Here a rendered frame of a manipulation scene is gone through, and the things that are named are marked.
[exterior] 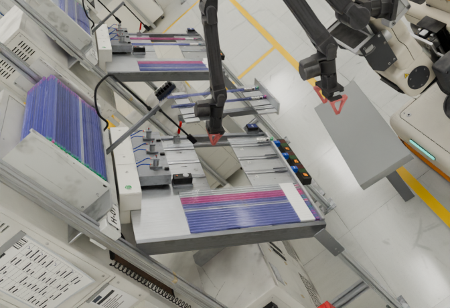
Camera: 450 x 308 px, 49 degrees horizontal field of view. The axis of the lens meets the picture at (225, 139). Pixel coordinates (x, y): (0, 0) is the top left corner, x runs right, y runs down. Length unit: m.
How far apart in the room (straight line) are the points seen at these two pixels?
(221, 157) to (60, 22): 1.35
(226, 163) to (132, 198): 1.66
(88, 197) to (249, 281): 0.80
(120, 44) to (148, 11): 3.36
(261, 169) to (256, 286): 0.50
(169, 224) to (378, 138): 0.97
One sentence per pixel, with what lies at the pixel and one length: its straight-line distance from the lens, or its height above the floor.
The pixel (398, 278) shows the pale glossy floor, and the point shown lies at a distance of 2.55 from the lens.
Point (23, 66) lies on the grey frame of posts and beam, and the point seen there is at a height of 1.73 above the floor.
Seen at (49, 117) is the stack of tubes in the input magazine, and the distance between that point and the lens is 1.75.
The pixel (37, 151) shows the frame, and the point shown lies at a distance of 1.60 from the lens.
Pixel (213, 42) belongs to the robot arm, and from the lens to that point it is 2.02.
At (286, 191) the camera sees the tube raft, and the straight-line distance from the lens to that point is 2.03.
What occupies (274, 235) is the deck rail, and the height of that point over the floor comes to 0.84.
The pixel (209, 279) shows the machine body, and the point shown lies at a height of 0.62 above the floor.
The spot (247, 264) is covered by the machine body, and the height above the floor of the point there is 0.62.
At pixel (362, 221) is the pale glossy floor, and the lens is 2.77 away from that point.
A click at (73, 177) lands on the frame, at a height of 1.51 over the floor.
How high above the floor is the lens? 2.16
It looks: 34 degrees down
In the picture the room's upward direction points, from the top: 46 degrees counter-clockwise
